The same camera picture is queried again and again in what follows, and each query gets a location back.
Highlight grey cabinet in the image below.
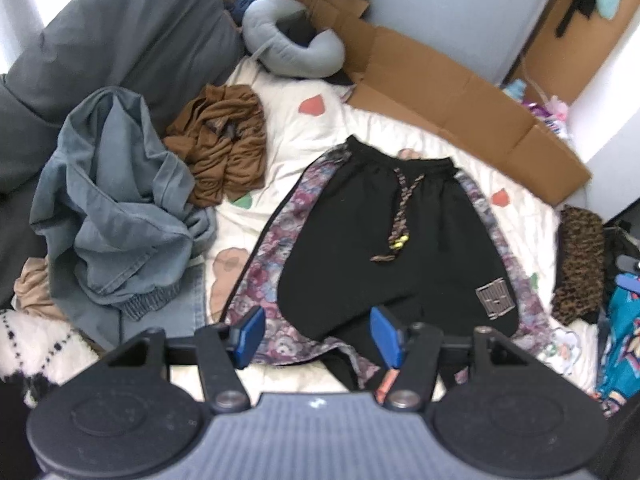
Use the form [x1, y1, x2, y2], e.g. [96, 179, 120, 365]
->
[362, 0, 571, 86]

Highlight black pants with floral sides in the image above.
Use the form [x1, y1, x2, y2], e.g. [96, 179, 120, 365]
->
[220, 135, 566, 391]

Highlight grey neck pillow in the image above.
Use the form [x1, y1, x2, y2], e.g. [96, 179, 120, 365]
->
[242, 0, 346, 80]

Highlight black folded garment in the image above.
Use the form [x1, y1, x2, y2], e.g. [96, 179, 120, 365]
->
[602, 225, 640, 273]

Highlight blue denim garment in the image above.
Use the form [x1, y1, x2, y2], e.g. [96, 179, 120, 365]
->
[30, 86, 218, 351]

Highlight brown cardboard box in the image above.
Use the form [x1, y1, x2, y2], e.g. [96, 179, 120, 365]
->
[510, 0, 636, 106]

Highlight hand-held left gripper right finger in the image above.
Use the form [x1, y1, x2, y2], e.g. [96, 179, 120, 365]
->
[370, 306, 538, 412]

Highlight pink plastic bag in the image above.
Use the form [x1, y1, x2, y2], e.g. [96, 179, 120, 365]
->
[542, 97, 571, 121]

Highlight leopard print garment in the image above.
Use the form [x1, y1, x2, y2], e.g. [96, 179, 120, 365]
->
[552, 206, 606, 326]

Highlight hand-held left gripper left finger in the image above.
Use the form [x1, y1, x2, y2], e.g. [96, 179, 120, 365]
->
[100, 306, 266, 412]

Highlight brown garment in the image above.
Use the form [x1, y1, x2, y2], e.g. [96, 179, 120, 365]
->
[164, 84, 267, 207]

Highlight dark grey pillow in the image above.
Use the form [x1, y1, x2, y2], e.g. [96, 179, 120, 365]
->
[0, 0, 246, 311]

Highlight bear print cream blanket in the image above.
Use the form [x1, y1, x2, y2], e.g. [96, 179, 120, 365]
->
[202, 55, 601, 401]

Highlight white knit cloth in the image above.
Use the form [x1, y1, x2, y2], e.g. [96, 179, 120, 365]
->
[0, 309, 103, 408]

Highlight white purple detergent bag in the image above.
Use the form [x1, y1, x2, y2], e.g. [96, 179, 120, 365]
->
[502, 80, 571, 138]

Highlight brown cardboard sheet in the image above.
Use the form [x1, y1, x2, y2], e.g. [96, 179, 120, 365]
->
[295, 0, 593, 208]

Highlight blue patterned bag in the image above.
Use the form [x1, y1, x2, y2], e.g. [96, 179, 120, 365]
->
[595, 280, 640, 418]

